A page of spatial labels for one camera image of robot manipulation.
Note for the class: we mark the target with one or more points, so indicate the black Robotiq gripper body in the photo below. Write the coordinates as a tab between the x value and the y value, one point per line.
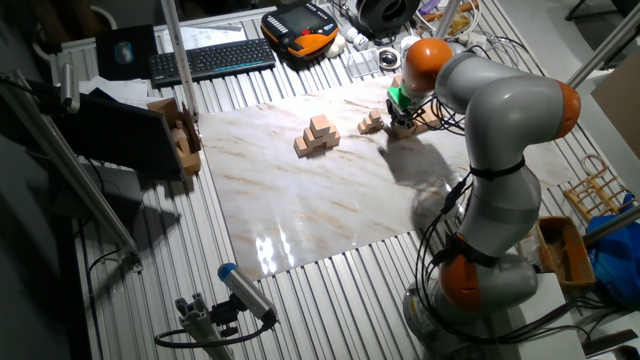
401	114

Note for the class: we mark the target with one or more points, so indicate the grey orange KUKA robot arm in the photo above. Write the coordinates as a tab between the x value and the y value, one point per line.
510	115

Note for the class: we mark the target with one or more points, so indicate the metal bowl with white rim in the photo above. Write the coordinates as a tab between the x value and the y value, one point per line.
389	58

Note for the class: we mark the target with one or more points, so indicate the medium wooden cube block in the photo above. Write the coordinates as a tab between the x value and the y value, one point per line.
301	146
333	141
309	137
320	125
333	130

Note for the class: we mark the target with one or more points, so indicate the clear gridded plastic box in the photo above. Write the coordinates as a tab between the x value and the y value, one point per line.
362	62

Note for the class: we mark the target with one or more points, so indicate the round white power socket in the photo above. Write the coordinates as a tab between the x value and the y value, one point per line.
407	41

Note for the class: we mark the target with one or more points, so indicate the white power adapter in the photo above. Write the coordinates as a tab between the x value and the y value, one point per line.
352	35

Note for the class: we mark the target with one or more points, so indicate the white egg shaped object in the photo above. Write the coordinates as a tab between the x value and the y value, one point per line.
336	46

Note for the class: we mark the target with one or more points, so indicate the black filament spool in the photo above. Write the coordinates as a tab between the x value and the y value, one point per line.
382	15

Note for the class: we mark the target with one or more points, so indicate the white power strip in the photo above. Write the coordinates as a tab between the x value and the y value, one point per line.
477	40

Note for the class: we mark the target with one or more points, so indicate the marble pattern table mat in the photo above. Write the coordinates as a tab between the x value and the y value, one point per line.
300	210

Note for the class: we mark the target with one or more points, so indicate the black orange teach pendant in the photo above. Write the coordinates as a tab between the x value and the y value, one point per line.
300	22

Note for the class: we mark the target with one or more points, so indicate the wooden lattice rack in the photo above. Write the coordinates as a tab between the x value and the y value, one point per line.
572	200

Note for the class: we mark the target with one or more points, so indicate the black computer keyboard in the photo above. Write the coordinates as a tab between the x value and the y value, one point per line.
215	60

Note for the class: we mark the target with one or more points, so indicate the white paper sheet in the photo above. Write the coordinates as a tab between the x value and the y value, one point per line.
115	90
210	36

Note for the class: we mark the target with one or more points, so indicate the brown wooden tray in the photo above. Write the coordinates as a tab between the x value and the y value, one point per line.
570	255

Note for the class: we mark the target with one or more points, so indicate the brown cardboard box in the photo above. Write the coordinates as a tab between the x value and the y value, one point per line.
192	162

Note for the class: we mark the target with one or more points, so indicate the brown cardboard sheet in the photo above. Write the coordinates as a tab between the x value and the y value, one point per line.
620	100

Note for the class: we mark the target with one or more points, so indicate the pale wooden block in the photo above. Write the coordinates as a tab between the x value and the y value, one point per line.
184	146
178	135

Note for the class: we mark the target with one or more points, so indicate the blue bag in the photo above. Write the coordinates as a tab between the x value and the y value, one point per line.
617	265

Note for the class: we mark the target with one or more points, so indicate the black flat panel screen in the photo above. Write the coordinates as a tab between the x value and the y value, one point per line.
120	135

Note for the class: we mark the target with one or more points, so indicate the dark computer mouse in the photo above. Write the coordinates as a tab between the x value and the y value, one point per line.
123	52

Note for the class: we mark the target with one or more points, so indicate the short aluminium profile piece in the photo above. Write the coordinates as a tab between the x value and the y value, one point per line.
200	330

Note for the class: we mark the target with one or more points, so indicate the black mouse pad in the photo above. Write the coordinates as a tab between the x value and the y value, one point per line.
107	60

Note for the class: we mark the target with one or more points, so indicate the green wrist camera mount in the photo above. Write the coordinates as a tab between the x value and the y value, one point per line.
397	96

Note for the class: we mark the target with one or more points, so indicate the aluminium frame post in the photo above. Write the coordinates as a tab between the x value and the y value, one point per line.
179	60
447	17

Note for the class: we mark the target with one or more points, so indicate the slanted aluminium frame beam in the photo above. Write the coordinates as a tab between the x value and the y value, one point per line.
615	225
75	167
605	45

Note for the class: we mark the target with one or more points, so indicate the silver camera with blue tip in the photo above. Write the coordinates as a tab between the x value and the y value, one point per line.
247	292

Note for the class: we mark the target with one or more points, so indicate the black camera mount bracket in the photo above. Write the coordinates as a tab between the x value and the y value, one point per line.
225	315

